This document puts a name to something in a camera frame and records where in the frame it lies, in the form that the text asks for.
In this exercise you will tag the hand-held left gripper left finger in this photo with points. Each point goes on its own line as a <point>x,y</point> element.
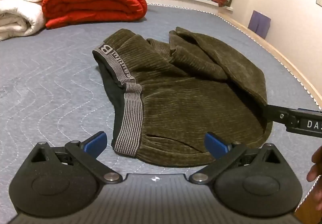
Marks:
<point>96,144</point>

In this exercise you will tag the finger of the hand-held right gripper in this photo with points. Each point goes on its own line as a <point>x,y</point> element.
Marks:
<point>276,112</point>

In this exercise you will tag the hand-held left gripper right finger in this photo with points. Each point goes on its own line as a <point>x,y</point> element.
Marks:
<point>215,145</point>

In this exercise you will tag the person's right hand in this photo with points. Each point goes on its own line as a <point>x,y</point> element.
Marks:
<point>315,166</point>

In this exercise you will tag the grey quilted bed mattress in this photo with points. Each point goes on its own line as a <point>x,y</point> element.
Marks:
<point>50,75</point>

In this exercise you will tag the purple paper sheet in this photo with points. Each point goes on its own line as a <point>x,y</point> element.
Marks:
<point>259,23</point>

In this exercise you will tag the red folded quilt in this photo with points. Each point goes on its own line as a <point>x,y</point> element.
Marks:
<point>95,2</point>

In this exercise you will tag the white folded blanket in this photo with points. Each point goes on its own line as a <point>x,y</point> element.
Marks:
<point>17,12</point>

